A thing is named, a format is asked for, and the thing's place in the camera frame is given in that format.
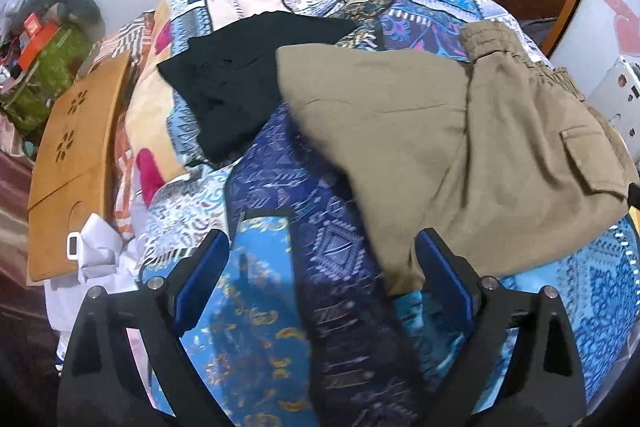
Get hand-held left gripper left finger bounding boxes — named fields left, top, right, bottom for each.
left=56, top=228, right=236, bottom=427

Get wooden lap desk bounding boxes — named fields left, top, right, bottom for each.
left=27, top=52, right=132, bottom=283

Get white cloth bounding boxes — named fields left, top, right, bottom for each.
left=47, top=214, right=151, bottom=358

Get blue patchwork blanket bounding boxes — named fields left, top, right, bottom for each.
left=112, top=0, right=640, bottom=427

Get green fabric basket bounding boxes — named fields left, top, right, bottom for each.
left=0, top=24, right=96, bottom=132

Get orange box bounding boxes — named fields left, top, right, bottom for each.
left=20, top=13, right=58, bottom=68

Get grey bag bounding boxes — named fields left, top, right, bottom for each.
left=520, top=18, right=563, bottom=55

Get khaki pants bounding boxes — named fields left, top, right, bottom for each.
left=275, top=21, right=640, bottom=298

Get white perforated stool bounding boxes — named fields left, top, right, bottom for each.
left=586, top=54, right=640, bottom=132

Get black garment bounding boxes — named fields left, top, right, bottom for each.
left=156, top=11, right=358, bottom=162

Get orange striped sheet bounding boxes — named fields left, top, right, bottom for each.
left=95, top=9, right=161, bottom=238

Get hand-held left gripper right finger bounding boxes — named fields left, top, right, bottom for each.
left=414, top=228, right=587, bottom=427

